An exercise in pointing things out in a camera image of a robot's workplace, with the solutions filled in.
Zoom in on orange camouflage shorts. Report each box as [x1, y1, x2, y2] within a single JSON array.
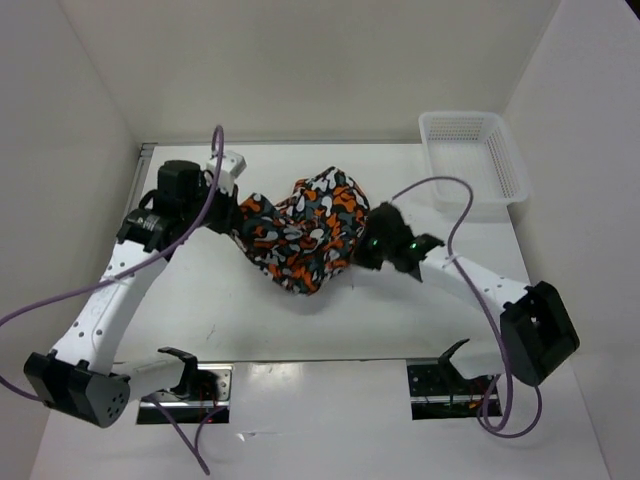
[[230, 166, 370, 295]]

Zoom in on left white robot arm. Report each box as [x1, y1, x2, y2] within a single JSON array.
[[24, 153, 246, 428]]

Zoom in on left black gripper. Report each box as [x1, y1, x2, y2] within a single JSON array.
[[183, 176, 244, 234]]

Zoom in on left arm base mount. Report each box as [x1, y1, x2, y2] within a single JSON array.
[[136, 363, 234, 425]]

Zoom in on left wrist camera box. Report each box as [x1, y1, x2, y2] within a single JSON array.
[[206, 151, 247, 195]]

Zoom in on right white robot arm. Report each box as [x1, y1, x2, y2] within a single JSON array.
[[353, 202, 580, 393]]

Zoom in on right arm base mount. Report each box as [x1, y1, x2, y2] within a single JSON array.
[[406, 358, 503, 421]]

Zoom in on white plastic basket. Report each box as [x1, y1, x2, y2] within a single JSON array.
[[418, 111, 531, 220]]

